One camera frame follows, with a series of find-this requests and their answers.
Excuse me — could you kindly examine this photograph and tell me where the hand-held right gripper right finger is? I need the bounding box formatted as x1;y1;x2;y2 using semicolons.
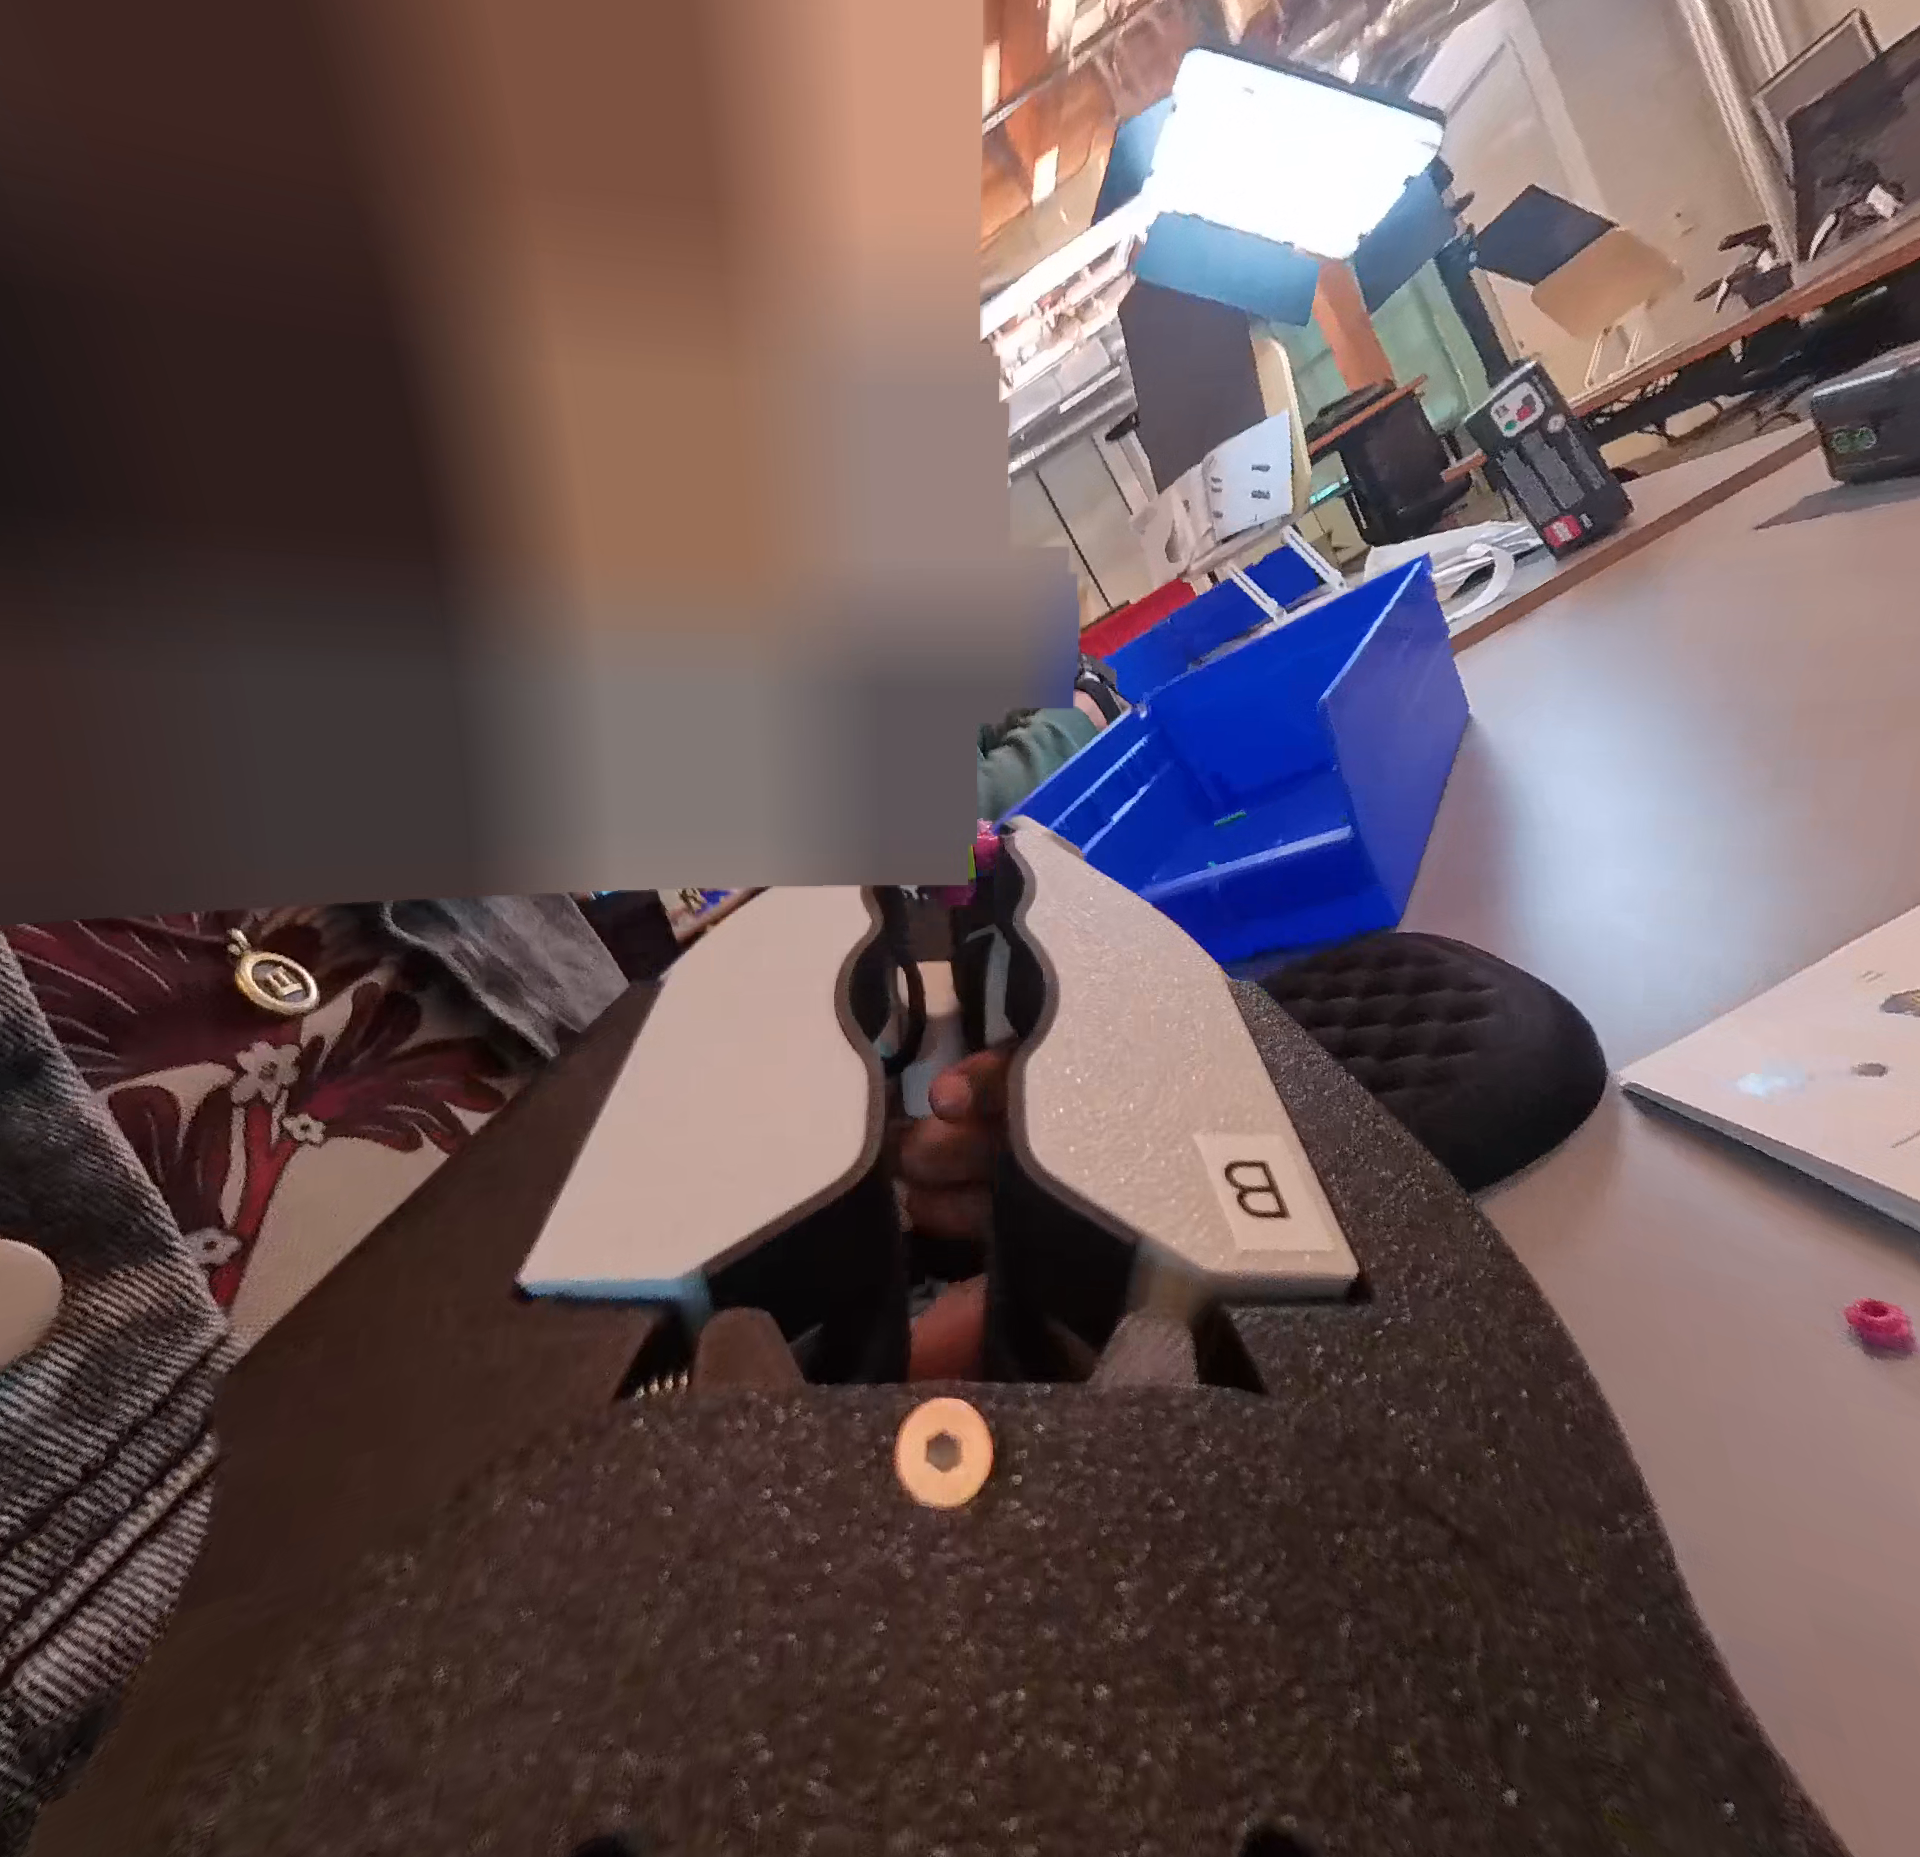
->
989;818;1364;1362

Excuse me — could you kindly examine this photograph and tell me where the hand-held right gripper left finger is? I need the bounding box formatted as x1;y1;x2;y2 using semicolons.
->
515;887;907;1350

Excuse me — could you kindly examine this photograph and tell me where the grey desk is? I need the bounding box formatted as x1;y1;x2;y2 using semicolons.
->
1394;422;1920;1857

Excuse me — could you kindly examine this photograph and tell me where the person's left hand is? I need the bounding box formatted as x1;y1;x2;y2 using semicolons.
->
896;1053;1004;1380

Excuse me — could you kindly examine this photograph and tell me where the black padded wrist rest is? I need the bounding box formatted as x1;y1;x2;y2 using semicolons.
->
1258;930;1609;1195

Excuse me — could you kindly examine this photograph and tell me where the large blue plastic bin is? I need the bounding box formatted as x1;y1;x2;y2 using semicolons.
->
996;552;1474;970

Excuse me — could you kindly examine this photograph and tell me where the floral patterned shirt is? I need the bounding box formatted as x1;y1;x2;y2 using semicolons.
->
31;895;670;1340

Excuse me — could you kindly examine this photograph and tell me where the small blue plastic bin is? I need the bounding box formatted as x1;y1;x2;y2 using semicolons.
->
1100;545;1346;706

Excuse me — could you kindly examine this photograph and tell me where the red plastic bin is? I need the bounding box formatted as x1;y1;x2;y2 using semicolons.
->
1075;580;1202;662

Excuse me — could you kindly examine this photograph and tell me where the gold round pendant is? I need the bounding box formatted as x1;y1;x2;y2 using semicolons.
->
225;926;324;1020

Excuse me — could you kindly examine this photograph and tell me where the white chair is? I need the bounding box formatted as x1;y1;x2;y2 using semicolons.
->
1130;409;1351;604

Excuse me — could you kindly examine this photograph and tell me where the white instruction booklet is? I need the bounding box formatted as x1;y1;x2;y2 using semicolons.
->
1617;907;1920;1232

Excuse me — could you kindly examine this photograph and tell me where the black office chair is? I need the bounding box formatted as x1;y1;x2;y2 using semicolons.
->
1332;387;1474;548

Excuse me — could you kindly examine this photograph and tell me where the black power station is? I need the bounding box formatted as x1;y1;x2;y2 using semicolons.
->
1460;361;1637;560

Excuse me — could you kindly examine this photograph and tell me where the light wooden chair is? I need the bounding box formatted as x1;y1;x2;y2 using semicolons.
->
1477;182;1682;376

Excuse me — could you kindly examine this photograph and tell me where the studio light panel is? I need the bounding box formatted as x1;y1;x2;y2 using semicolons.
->
1087;40;1503;332

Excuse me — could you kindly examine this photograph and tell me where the grey box device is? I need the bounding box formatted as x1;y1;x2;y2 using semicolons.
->
1804;352;1920;490

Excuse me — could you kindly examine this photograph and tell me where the dark computer monitor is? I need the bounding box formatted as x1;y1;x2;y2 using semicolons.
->
1752;11;1920;261

